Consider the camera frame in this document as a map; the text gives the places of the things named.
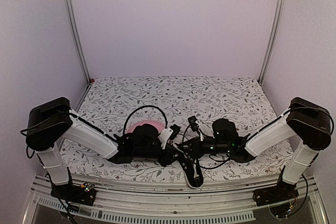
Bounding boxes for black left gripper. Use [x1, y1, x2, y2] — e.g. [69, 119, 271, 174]
[134, 144, 184, 168]

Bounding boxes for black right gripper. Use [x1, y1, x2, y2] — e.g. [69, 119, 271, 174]
[178, 135, 231, 159]

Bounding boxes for black white canvas sneaker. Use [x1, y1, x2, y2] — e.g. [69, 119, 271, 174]
[173, 144, 204, 189]

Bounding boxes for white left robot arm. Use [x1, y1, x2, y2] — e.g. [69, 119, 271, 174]
[20, 97, 181, 200]

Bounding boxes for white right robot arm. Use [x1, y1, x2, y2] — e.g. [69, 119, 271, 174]
[178, 97, 335, 201]

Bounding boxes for pink plastic plate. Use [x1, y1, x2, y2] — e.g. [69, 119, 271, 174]
[126, 120, 166, 147]

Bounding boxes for floral patterned table mat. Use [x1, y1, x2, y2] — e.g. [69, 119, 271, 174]
[60, 77, 276, 183]

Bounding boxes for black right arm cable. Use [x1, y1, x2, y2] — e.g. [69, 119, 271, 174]
[181, 125, 237, 170]

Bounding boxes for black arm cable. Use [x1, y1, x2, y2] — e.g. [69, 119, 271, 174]
[181, 125, 237, 170]
[122, 105, 169, 137]

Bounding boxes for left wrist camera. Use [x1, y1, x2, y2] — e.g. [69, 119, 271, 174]
[158, 124, 181, 150]

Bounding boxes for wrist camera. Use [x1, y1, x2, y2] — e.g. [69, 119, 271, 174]
[187, 116, 204, 142]
[158, 124, 181, 150]

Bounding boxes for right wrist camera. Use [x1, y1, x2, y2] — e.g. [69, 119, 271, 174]
[187, 116, 204, 142]

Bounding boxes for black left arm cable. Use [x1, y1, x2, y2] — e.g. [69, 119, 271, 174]
[122, 105, 169, 137]

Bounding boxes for aluminium front rail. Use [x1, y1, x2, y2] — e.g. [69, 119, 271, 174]
[22, 175, 329, 224]

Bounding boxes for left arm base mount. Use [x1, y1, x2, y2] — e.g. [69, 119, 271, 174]
[50, 183, 97, 206]

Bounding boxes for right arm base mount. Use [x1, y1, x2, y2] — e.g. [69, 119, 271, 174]
[253, 185, 299, 206]

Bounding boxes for left aluminium frame post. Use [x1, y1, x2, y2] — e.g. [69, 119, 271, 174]
[64, 0, 91, 84]

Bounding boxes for aluminium frame post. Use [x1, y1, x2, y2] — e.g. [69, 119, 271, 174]
[258, 0, 285, 86]
[64, 0, 91, 84]

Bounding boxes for right aluminium frame post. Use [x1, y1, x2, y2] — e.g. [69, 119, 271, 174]
[258, 0, 285, 86]

